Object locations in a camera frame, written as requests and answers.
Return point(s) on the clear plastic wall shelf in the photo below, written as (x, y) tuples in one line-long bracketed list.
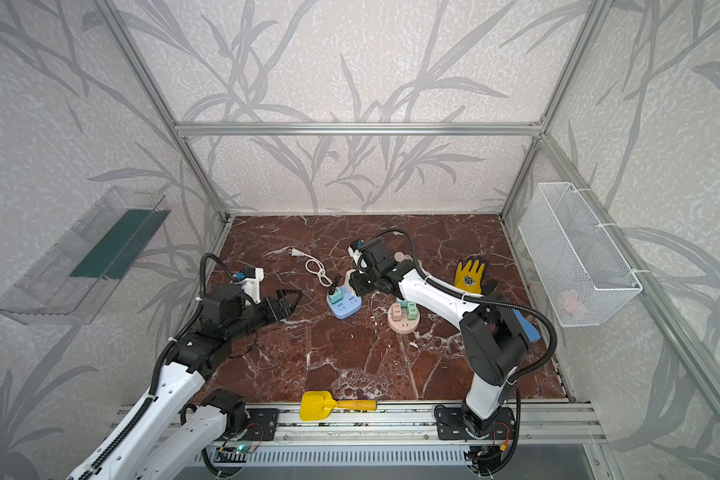
[(70, 284)]

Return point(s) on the blue sponge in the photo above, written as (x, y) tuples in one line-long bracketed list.
[(529, 329)]

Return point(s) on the blue square power strip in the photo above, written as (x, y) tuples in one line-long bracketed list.
[(348, 306)]

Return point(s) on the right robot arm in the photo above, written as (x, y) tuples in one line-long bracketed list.
[(503, 341)]

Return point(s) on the white wire basket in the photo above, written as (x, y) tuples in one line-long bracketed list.
[(584, 274)]

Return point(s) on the green charger plug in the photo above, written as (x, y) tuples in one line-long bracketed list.
[(411, 312)]

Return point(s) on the pink round power strip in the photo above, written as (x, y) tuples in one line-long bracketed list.
[(402, 327)]

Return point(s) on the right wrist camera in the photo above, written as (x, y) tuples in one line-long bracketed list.
[(356, 255)]

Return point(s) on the aluminium front rail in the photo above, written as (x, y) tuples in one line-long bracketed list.
[(413, 423)]

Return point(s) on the pink charger plug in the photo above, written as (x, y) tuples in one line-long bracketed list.
[(396, 312)]

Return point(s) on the yellow toy shovel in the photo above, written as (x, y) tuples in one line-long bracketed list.
[(318, 405)]

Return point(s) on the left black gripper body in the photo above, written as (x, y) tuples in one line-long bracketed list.
[(248, 316)]

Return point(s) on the yellow black work glove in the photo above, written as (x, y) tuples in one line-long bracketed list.
[(471, 276)]

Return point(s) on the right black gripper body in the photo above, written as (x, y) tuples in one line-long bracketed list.
[(364, 282)]

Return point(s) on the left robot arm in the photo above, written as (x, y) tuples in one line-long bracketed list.
[(137, 448)]

